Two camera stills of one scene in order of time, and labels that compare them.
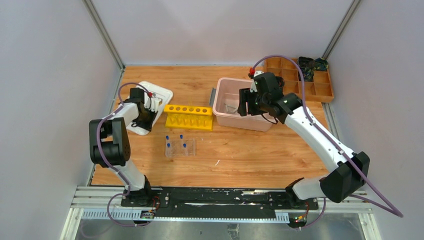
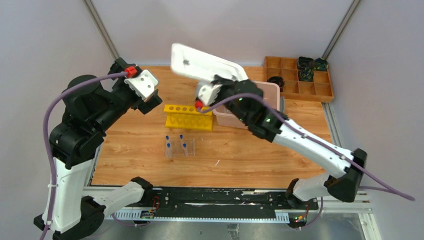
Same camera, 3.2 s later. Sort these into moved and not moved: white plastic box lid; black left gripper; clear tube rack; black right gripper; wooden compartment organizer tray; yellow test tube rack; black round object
Moved: black right gripper; white plastic box lid; black left gripper
Not moved: clear tube rack; yellow test tube rack; black round object; wooden compartment organizer tray
